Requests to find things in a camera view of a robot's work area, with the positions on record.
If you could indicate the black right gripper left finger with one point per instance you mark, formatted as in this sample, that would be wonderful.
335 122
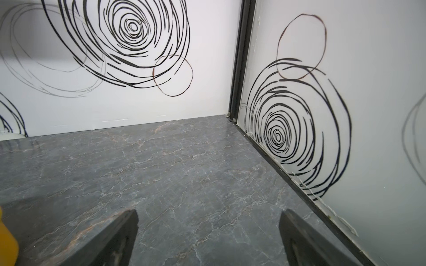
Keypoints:
113 246

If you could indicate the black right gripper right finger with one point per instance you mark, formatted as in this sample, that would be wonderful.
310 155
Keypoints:
304 246

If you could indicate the yellow storage box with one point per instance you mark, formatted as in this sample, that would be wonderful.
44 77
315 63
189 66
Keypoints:
9 246

